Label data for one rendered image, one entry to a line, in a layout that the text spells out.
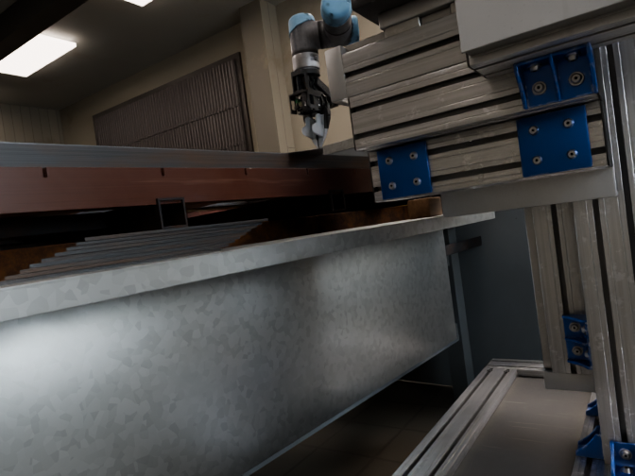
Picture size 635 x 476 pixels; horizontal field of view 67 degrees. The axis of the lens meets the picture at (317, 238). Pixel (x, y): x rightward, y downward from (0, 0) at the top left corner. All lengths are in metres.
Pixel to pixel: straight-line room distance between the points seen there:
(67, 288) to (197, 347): 0.32
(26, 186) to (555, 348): 0.91
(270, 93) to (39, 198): 4.78
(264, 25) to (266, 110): 0.90
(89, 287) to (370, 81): 0.53
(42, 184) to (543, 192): 0.75
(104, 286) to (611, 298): 0.76
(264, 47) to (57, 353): 5.07
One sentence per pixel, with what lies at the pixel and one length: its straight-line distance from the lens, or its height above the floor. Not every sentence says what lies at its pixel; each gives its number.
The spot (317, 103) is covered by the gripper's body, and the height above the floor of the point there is 1.03.
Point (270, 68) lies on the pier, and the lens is 5.53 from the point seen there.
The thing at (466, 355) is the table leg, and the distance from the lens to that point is 1.83.
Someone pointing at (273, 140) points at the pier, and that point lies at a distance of 5.35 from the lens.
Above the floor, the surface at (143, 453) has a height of 0.41.
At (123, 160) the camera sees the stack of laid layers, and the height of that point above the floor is 0.85.
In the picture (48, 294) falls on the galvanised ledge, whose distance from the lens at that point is 0.52.
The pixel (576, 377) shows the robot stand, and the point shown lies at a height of 0.36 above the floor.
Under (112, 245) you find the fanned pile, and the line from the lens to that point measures 0.63.
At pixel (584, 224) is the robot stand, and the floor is 0.64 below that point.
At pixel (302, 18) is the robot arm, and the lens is 1.44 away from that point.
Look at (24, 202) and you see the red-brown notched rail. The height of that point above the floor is 0.78.
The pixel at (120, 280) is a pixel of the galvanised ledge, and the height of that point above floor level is 0.67.
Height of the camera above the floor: 0.70
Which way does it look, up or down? 1 degrees down
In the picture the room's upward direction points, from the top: 8 degrees counter-clockwise
